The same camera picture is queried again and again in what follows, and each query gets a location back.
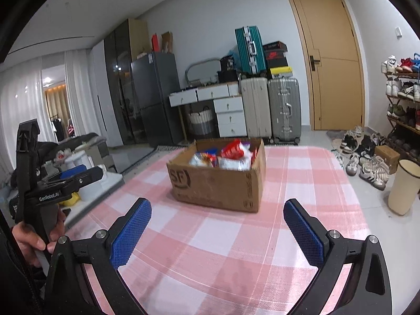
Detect red chocolate cookie packet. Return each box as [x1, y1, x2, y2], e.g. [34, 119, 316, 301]
[202, 148, 220, 168]

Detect clothes rack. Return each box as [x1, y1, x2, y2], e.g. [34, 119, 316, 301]
[49, 113, 76, 141]

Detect flat black box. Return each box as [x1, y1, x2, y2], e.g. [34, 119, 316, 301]
[217, 70, 240, 83]

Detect wooden cabinet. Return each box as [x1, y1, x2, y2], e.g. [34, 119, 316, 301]
[128, 18, 150, 61]

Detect wooden door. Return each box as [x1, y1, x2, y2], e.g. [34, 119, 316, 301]
[285, 0, 366, 131]

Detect white side table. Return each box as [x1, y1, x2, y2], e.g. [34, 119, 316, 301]
[64, 167, 123, 224]

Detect pink checked tablecloth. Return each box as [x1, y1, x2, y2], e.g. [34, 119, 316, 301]
[64, 144, 371, 315]

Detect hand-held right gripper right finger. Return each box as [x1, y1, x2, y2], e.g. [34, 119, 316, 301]
[283, 198, 392, 315]

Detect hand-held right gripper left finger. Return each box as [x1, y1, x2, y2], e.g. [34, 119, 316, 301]
[44, 197, 153, 315]

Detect teal suitcase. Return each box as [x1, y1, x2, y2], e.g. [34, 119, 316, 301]
[234, 25, 267, 74]

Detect black jacket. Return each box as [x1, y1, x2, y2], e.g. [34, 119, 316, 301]
[10, 133, 99, 187]

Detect white curtain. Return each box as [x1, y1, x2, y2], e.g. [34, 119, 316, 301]
[0, 48, 96, 171]

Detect cream trash bin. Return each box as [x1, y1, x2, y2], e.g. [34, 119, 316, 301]
[388, 159, 420, 216]

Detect dotted floor rug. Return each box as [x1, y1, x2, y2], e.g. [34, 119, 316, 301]
[108, 141, 194, 174]

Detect red and white plastic bag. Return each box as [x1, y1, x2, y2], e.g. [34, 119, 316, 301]
[54, 149, 71, 165]

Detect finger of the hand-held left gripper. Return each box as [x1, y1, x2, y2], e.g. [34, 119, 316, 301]
[39, 165, 88, 186]
[34, 167, 104, 201]

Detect grey refrigerator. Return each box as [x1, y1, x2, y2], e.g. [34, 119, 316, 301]
[130, 51, 184, 148]

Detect white pot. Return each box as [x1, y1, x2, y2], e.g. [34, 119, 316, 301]
[64, 153, 91, 171]

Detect flat brown cardboard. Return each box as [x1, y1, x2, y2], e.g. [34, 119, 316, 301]
[160, 31, 174, 54]

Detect silver and red snack packet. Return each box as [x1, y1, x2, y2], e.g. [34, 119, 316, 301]
[188, 153, 211, 168]
[218, 156, 251, 171]
[220, 139, 245, 160]

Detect yellow and black shoe box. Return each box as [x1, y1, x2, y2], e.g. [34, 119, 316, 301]
[270, 66, 293, 78]

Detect white drawer desk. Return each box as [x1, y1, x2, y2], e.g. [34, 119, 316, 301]
[169, 81, 247, 138]

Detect pile of sneakers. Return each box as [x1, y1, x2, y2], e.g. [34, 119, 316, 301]
[335, 125, 391, 191]

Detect beige suitcase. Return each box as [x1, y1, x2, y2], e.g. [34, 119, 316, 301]
[239, 76, 273, 138]

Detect person's left hand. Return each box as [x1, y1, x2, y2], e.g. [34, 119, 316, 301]
[11, 208, 68, 266]

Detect brown cardboard box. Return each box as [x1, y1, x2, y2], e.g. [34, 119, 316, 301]
[167, 138, 266, 213]

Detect dark glass wardrobe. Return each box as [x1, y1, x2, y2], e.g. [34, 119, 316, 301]
[103, 19, 141, 146]

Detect person's left forearm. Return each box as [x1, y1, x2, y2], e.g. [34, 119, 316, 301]
[0, 210, 46, 315]

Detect small cardboard box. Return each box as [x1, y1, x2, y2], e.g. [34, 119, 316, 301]
[374, 144, 401, 174]

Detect wooden shoe rack with shoes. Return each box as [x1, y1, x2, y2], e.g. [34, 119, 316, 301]
[381, 52, 420, 161]

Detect oval mirror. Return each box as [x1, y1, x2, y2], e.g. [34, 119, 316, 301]
[185, 58, 222, 86]

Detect door mat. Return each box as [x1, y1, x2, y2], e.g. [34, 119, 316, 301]
[326, 129, 348, 153]

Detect silver suitcase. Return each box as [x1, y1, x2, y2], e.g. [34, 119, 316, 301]
[267, 78, 302, 145]

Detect woven laundry basket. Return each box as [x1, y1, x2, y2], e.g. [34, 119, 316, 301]
[187, 107, 217, 136]

